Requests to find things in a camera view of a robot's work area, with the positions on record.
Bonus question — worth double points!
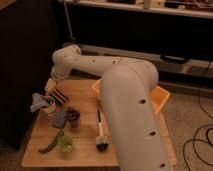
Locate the striped eraser block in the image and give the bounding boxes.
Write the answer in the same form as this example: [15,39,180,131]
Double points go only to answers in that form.
[50,89,69,105]

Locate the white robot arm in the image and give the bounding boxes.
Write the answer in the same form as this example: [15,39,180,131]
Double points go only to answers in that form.
[51,45,174,171]

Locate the grey cloth in cup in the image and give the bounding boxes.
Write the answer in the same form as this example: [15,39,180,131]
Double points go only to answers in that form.
[30,93,53,113]

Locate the white cup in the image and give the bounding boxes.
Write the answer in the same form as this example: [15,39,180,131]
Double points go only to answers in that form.
[42,96,56,116]

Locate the metal cup with dark contents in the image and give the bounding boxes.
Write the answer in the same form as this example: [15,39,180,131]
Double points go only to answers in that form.
[67,108,80,128]

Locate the green pea pod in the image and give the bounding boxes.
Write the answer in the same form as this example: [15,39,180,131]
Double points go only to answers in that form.
[38,130,64,154]

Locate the vertical metal pole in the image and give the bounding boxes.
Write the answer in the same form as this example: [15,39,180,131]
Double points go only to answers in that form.
[63,0,75,43]

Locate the green plastic cup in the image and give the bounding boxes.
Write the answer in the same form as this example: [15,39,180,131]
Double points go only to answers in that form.
[58,135,72,153]

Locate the black white dish brush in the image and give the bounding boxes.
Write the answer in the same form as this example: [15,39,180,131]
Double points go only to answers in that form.
[96,110,108,152]

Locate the yellow plastic bin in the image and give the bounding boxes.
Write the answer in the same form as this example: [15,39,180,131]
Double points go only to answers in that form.
[91,80,170,114]

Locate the upper wooden shelf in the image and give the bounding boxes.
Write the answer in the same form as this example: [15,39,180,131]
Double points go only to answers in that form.
[56,0,213,19]

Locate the black handle on rail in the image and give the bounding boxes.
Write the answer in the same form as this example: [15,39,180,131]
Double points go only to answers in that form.
[160,55,189,64]

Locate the grey metal rail beam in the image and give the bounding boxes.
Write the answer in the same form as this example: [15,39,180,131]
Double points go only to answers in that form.
[62,42,213,80]

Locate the black floor cables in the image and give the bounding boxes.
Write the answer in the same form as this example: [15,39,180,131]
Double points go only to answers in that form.
[182,59,213,168]

